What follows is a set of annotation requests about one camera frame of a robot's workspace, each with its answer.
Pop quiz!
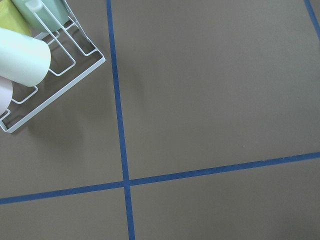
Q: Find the green cup in rack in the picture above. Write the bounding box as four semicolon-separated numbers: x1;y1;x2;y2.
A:
12;0;69;32

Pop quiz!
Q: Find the yellow cup in rack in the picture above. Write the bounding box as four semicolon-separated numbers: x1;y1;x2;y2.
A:
0;0;32;37

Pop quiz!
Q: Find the white cup in rack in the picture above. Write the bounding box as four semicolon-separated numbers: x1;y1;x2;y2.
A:
0;28;51;87

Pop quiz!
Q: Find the white wire cup rack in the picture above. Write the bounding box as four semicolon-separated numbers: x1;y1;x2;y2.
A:
0;0;106;133

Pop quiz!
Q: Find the pink cup in rack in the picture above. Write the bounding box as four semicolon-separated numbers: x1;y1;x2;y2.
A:
0;76;13;115

